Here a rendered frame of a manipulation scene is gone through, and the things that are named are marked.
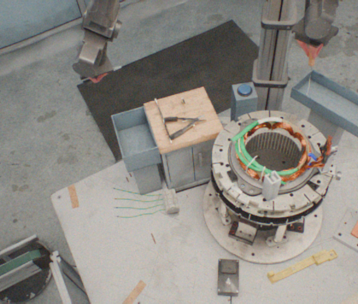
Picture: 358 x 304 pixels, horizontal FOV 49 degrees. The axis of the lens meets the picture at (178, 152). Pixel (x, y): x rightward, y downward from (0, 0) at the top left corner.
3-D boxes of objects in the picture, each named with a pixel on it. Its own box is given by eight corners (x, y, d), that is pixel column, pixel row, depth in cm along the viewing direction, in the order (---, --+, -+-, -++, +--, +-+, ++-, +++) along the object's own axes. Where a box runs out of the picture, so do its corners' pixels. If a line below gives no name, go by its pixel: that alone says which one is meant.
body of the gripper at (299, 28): (324, 48, 100) (327, 25, 94) (290, 34, 105) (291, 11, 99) (338, 33, 102) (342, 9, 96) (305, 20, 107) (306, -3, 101)
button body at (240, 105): (252, 143, 147) (258, 97, 126) (233, 145, 147) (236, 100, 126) (247, 128, 151) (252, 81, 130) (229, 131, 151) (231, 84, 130)
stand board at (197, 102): (160, 154, 116) (159, 149, 114) (144, 108, 127) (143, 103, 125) (224, 135, 118) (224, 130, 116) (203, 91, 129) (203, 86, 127)
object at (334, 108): (355, 160, 140) (383, 107, 116) (338, 180, 136) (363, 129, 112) (297, 123, 151) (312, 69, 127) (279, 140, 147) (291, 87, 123)
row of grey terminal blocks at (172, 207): (181, 215, 133) (180, 209, 130) (167, 218, 133) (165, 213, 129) (175, 190, 139) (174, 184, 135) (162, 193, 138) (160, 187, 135)
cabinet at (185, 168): (169, 195, 138) (160, 154, 116) (156, 154, 148) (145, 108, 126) (222, 179, 140) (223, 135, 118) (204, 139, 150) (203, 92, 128)
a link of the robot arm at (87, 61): (123, 19, 93) (88, 3, 91) (109, 57, 88) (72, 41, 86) (113, 47, 103) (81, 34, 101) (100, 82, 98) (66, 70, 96)
